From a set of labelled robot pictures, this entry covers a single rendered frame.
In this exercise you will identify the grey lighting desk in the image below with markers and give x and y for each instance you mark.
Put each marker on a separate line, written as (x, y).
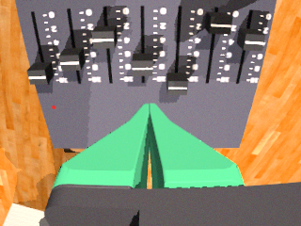
(151, 46)

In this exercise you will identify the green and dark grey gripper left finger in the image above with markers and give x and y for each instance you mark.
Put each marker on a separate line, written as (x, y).
(114, 160)

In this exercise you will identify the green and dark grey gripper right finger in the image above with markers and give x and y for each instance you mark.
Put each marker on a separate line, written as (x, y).
(183, 161)

